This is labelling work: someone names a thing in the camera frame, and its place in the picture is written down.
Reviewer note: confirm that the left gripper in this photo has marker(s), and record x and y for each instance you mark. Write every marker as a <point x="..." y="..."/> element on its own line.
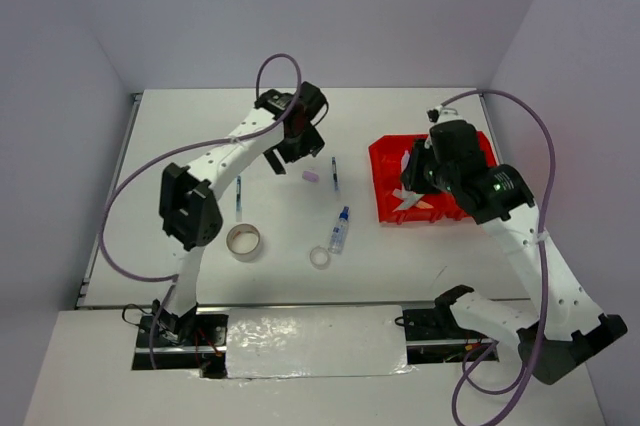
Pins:
<point x="312" y="144"/>

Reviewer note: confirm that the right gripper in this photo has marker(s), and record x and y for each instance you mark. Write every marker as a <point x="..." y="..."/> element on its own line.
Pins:
<point x="411" y="178"/>

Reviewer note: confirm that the purple highlighter cap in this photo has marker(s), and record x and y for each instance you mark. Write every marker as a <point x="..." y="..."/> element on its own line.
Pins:
<point x="310" y="176"/>

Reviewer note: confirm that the orange highlighter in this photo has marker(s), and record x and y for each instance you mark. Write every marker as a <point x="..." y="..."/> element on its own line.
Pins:
<point x="401" y="195"/>

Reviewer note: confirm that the green highlighter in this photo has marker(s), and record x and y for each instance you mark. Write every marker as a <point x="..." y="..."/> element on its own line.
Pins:
<point x="410" y="201"/>

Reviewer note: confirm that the pink highlighter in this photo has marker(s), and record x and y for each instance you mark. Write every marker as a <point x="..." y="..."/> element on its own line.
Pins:
<point x="404" y="164"/>

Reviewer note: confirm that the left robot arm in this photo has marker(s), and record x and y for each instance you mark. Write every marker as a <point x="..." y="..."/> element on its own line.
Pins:
<point x="189" y="194"/>

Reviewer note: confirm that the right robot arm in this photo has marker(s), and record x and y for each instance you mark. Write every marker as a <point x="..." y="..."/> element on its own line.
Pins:
<point x="568" y="327"/>

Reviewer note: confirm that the right blue pen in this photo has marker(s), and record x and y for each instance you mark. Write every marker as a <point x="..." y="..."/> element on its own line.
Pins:
<point x="335" y="177"/>

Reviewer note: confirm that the blue pen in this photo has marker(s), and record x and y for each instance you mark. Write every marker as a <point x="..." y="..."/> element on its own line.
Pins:
<point x="238" y="199"/>
<point x="335" y="177"/>

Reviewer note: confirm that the red compartment tray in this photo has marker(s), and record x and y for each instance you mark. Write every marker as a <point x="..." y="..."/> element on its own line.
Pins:
<point x="386" y="156"/>

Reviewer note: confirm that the left blue pen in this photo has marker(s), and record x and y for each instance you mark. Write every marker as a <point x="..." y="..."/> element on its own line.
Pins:
<point x="238" y="199"/>

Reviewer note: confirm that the blue spray bottle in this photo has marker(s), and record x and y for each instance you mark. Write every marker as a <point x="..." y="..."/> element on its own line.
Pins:
<point x="339" y="232"/>

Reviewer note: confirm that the large tape roll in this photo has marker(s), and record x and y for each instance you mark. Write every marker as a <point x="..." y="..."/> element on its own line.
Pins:
<point x="244" y="242"/>

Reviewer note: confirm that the small clear tape roll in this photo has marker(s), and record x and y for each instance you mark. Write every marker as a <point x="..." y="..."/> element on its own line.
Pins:
<point x="320" y="258"/>

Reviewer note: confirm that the white foil panel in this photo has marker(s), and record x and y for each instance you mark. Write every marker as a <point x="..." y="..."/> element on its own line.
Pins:
<point x="315" y="342"/>

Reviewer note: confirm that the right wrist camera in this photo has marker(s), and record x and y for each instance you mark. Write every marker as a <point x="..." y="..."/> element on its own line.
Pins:
<point x="441" y="114"/>

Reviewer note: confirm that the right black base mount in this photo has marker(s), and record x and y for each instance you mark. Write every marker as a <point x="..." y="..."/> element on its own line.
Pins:
<point x="433" y="339"/>

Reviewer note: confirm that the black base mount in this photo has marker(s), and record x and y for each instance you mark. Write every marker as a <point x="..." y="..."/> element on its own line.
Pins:
<point x="201" y="347"/>
<point x="433" y="339"/>

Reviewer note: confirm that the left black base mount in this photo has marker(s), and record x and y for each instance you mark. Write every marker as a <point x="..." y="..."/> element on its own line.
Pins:
<point x="201" y="347"/>

